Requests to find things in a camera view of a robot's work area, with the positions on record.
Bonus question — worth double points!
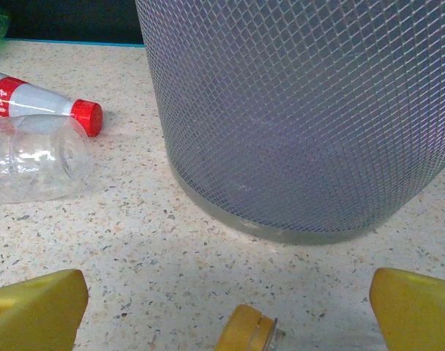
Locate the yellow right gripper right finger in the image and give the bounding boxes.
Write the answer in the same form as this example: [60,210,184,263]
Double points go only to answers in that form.
[369,268,445,351]

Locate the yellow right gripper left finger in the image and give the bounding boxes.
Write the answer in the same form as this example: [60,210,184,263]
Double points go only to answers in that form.
[0,269,89,351]

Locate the clear bottle with red cap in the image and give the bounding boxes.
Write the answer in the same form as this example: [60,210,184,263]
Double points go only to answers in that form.
[0,69,104,138]

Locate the translucent purple trash bin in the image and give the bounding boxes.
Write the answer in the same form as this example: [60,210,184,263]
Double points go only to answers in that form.
[134,0,445,246]

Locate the clear plastic bottle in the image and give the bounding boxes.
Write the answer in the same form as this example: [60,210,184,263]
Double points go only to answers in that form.
[0,114,95,205]

